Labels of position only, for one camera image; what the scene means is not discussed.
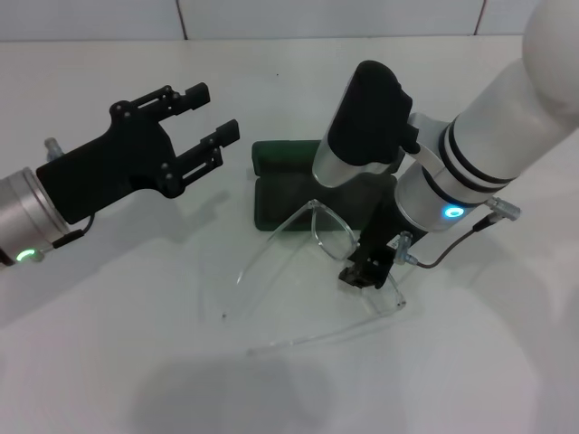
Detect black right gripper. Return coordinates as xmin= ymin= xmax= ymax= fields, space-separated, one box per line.
xmin=337 ymin=177 xmax=427 ymax=291

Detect translucent right wrist connector stub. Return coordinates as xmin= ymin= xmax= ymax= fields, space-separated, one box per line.
xmin=392 ymin=231 xmax=416 ymax=266

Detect green glasses case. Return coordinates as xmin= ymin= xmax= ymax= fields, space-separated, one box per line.
xmin=251 ymin=138 xmax=400 ymax=234

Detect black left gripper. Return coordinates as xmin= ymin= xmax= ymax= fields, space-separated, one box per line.
xmin=34 ymin=82 xmax=242 ymax=226

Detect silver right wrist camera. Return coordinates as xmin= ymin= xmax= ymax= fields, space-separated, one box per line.
xmin=311 ymin=59 xmax=448 ymax=189

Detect right wrist grey cable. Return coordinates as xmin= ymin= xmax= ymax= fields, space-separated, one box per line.
xmin=406 ymin=196 xmax=522 ymax=269

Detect clear white glasses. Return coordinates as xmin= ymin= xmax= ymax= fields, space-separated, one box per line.
xmin=234 ymin=201 xmax=407 ymax=357

